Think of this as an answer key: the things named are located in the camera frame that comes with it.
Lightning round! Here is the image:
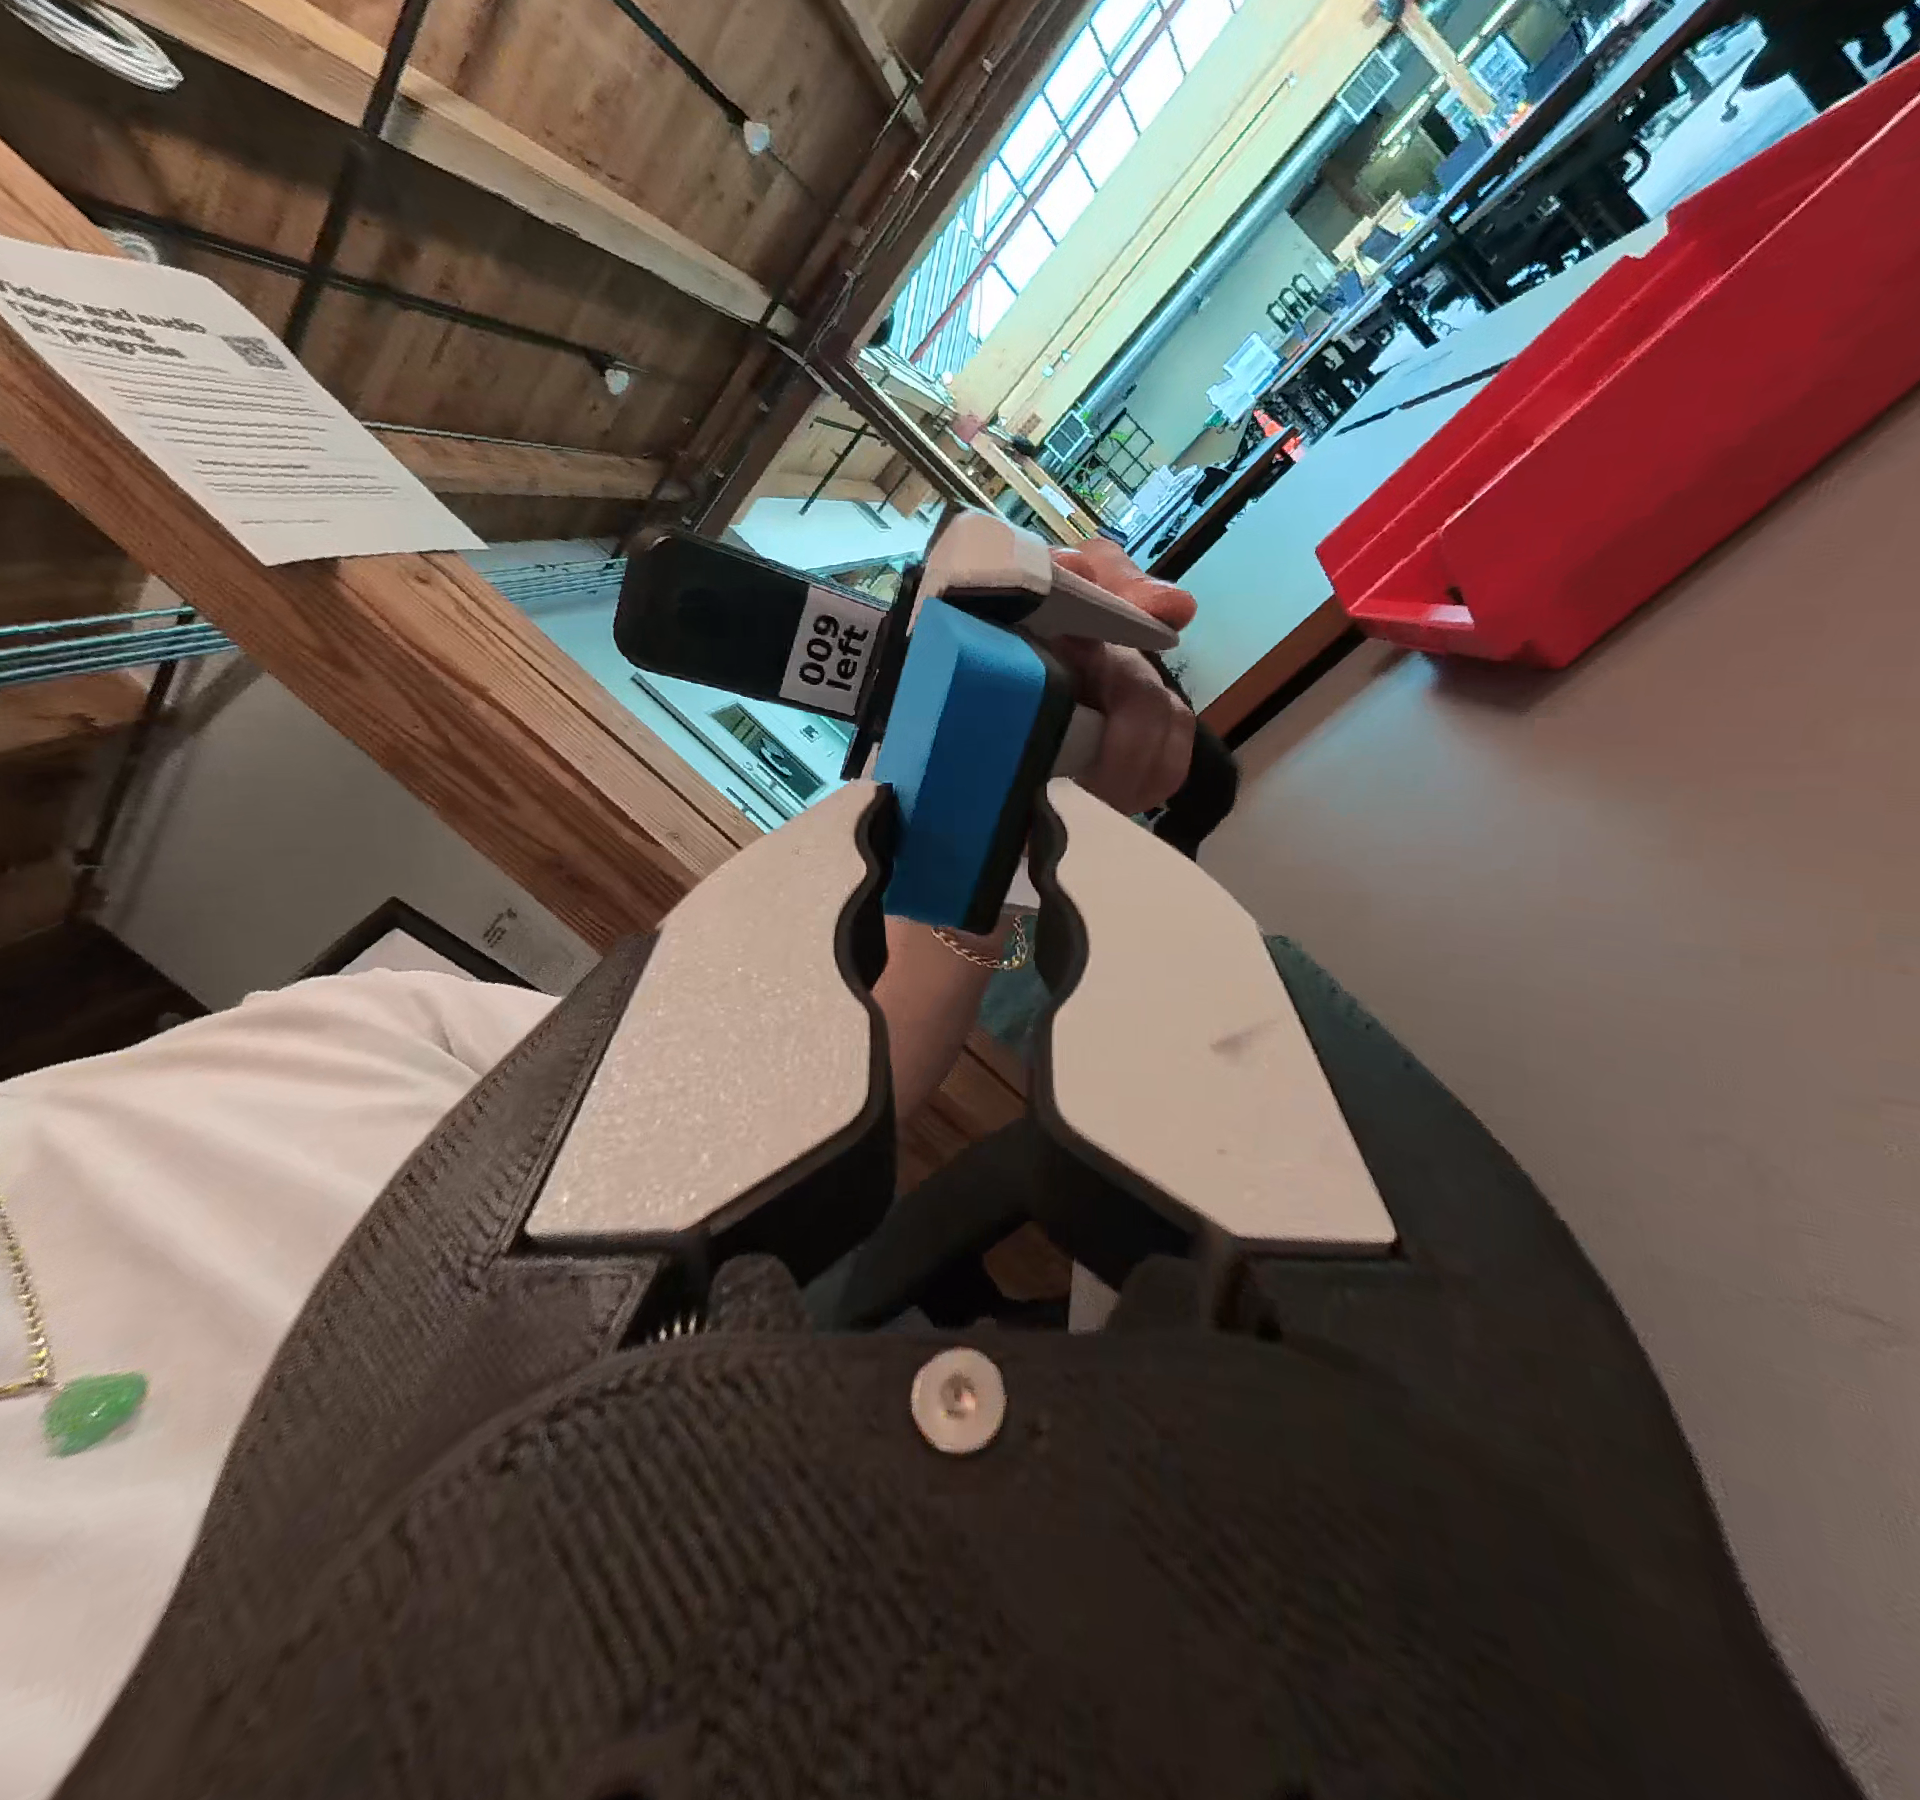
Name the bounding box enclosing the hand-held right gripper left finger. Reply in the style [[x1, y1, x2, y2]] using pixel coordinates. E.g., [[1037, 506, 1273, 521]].
[[519, 780, 903, 1269]]

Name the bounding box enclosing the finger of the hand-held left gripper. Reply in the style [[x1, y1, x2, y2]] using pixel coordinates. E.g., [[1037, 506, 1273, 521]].
[[916, 511, 1185, 664]]

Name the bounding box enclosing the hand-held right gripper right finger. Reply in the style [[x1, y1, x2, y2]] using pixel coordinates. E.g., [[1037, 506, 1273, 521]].
[[1033, 780, 1397, 1269]]

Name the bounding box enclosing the blue and black sponge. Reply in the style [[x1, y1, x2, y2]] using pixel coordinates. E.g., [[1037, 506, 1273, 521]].
[[872, 591, 1074, 929]]

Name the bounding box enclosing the red plastic bin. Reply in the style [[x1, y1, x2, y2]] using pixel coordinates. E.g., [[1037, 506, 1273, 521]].
[[1320, 56, 1920, 672]]

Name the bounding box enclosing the person's left hand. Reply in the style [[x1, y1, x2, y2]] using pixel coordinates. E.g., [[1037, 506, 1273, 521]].
[[1037, 548, 1200, 818]]

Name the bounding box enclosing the wooden pillar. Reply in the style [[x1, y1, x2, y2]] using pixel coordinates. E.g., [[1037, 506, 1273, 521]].
[[0, 144, 758, 955]]

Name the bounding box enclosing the paper notice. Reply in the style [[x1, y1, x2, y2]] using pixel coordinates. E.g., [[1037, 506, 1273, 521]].
[[0, 238, 483, 568]]

